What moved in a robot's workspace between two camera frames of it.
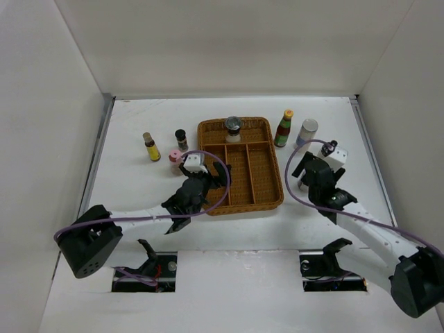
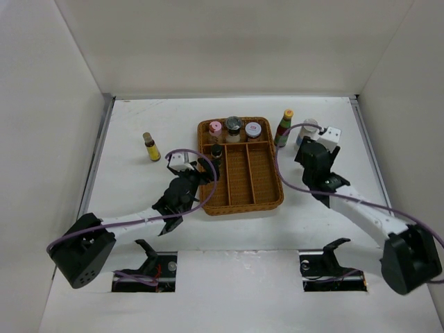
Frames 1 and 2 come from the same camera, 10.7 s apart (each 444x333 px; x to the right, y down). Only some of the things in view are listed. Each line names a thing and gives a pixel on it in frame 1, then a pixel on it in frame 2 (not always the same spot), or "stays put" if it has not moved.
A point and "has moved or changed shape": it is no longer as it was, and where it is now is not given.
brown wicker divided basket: [254, 177] stays put
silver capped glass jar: [303, 186] → [253, 130]
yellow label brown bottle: [153, 152] stays put
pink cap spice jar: [175, 158] has moved or changed shape
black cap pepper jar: [182, 143] → [216, 151]
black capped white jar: [233, 125] stays put
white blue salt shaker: [307, 131] stays put
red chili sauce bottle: [283, 130] stays put
